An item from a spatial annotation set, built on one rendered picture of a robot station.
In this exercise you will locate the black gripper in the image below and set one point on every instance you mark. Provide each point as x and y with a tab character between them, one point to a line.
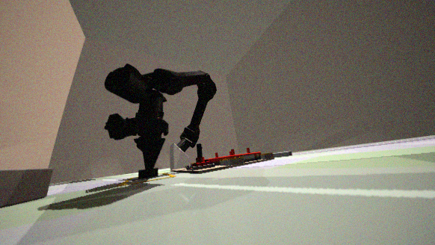
150	126

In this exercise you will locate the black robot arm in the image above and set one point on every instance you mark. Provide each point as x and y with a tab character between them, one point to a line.
129	84

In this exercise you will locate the black tyre with beige wheel rim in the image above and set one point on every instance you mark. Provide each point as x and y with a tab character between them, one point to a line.
142	174

